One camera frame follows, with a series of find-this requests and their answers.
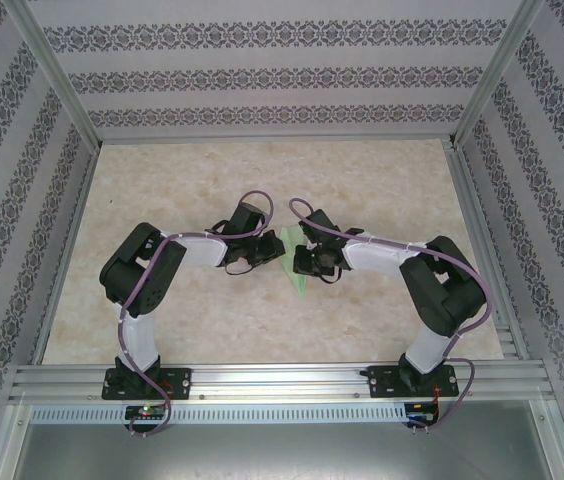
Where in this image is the aluminium side rail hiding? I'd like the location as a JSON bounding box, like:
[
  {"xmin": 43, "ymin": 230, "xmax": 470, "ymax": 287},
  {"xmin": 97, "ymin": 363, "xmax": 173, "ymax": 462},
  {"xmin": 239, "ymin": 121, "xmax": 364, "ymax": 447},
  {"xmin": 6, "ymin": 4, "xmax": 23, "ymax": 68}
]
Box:
[
  {"xmin": 444, "ymin": 139, "xmax": 531, "ymax": 361},
  {"xmin": 31, "ymin": 144, "xmax": 101, "ymax": 366}
]

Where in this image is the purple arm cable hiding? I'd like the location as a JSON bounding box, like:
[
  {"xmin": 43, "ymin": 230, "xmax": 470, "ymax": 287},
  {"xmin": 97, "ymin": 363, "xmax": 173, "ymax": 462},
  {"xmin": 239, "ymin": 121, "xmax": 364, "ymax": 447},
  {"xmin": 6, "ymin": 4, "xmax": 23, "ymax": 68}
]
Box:
[
  {"xmin": 116, "ymin": 190, "xmax": 278, "ymax": 439},
  {"xmin": 289, "ymin": 198, "xmax": 494, "ymax": 434}
]

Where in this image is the slotted grey cable duct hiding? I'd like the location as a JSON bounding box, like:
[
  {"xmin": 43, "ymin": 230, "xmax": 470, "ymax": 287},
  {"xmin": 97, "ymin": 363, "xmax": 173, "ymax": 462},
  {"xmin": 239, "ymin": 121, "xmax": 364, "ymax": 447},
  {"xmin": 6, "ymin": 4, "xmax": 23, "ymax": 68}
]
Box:
[{"xmin": 29, "ymin": 402, "xmax": 411, "ymax": 424}]

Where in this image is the thin aluminium wall rail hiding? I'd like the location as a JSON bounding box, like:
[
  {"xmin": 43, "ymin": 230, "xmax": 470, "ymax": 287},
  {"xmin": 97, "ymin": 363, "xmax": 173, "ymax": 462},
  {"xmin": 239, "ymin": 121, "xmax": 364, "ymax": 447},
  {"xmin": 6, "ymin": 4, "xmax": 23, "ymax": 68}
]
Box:
[{"xmin": 95, "ymin": 131, "xmax": 457, "ymax": 147}]

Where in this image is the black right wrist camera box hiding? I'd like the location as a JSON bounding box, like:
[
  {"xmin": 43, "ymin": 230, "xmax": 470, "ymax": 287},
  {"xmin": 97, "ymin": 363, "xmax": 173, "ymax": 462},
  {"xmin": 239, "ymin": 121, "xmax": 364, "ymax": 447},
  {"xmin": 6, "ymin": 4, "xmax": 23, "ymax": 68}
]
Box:
[{"xmin": 299, "ymin": 208, "xmax": 337, "ymax": 244}]

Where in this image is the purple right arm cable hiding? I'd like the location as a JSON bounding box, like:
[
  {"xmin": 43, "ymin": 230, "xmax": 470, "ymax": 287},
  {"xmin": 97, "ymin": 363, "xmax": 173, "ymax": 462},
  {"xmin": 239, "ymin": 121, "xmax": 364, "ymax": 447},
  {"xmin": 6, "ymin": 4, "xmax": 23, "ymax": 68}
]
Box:
[{"xmin": 289, "ymin": 198, "xmax": 494, "ymax": 434}]

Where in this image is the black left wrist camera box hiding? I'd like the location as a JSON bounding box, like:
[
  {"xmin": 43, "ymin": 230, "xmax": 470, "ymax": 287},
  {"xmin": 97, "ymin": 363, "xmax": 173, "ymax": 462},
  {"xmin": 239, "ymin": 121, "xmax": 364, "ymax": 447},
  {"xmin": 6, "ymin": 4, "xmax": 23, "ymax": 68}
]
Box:
[{"xmin": 225, "ymin": 202, "xmax": 267, "ymax": 237}]

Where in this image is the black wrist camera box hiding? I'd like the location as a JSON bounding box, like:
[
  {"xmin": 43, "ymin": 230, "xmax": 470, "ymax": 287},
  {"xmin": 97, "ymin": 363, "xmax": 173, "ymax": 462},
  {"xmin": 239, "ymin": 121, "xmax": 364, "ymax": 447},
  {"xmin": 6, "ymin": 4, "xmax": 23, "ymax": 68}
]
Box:
[
  {"xmin": 299, "ymin": 208, "xmax": 337, "ymax": 244},
  {"xmin": 225, "ymin": 202, "xmax": 267, "ymax": 237}
]

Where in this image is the aluminium mounting rail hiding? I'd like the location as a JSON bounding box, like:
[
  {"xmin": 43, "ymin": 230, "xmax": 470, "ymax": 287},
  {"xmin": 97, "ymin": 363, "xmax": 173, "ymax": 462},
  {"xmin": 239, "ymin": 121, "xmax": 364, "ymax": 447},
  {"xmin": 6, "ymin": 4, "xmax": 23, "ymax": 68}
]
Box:
[{"xmin": 9, "ymin": 362, "xmax": 556, "ymax": 404}]

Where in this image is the light green paper sheet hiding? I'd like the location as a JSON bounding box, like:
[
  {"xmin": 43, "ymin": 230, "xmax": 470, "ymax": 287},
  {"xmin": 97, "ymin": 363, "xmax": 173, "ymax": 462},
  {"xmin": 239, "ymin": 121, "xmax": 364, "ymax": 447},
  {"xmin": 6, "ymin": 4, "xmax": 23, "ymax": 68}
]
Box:
[{"xmin": 278, "ymin": 224, "xmax": 311, "ymax": 297}]

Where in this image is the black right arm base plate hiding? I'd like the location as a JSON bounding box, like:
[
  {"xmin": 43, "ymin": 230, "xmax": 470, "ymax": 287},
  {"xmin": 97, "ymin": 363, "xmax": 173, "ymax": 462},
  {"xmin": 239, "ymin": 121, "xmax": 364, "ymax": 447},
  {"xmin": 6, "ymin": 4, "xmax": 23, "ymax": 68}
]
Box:
[{"xmin": 367, "ymin": 364, "xmax": 458, "ymax": 400}]

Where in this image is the left controller board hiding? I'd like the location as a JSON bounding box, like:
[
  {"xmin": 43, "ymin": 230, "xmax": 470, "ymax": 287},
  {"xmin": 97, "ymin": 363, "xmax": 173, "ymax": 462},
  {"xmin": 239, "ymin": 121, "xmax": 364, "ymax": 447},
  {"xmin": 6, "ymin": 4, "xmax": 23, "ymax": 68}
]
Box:
[{"xmin": 125, "ymin": 405, "xmax": 166, "ymax": 420}]

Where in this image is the controller board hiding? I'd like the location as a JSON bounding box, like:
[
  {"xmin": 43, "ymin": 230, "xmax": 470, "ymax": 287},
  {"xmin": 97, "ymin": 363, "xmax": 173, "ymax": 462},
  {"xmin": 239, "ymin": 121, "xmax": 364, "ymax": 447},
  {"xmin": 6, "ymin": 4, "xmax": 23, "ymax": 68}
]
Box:
[
  {"xmin": 405, "ymin": 402, "xmax": 438, "ymax": 419},
  {"xmin": 125, "ymin": 405, "xmax": 166, "ymax": 420}
]

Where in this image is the aluminium frame post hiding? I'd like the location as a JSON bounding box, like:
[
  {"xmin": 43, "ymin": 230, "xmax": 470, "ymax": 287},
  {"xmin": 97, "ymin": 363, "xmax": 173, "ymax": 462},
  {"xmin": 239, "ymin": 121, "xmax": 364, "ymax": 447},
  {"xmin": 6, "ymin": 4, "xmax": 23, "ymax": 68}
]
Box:
[
  {"xmin": 450, "ymin": 0, "xmax": 547, "ymax": 150},
  {"xmin": 9, "ymin": 0, "xmax": 102, "ymax": 150}
]

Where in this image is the right controller board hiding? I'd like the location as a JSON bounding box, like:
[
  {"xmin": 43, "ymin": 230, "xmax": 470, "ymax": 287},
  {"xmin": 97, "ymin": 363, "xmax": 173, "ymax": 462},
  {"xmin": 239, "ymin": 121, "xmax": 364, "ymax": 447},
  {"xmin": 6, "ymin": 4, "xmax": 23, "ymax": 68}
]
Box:
[{"xmin": 405, "ymin": 402, "xmax": 438, "ymax": 419}]

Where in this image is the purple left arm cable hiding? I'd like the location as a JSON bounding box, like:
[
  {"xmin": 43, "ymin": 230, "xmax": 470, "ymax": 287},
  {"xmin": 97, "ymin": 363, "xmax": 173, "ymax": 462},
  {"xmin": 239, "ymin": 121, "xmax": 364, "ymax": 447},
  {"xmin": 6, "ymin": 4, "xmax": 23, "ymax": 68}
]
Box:
[{"xmin": 116, "ymin": 190, "xmax": 278, "ymax": 439}]

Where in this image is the thin black left gripper cable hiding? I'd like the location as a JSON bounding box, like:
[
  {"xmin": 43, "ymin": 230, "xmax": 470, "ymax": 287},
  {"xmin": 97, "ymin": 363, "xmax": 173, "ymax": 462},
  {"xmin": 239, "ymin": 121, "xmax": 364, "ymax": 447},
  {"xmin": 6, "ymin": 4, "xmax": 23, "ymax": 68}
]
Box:
[{"xmin": 224, "ymin": 260, "xmax": 257, "ymax": 277}]

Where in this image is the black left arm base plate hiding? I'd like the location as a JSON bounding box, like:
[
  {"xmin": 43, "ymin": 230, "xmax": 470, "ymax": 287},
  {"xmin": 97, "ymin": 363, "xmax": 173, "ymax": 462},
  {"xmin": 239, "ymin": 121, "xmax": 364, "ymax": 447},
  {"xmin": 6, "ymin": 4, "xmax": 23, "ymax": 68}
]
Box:
[{"xmin": 103, "ymin": 367, "xmax": 193, "ymax": 401}]

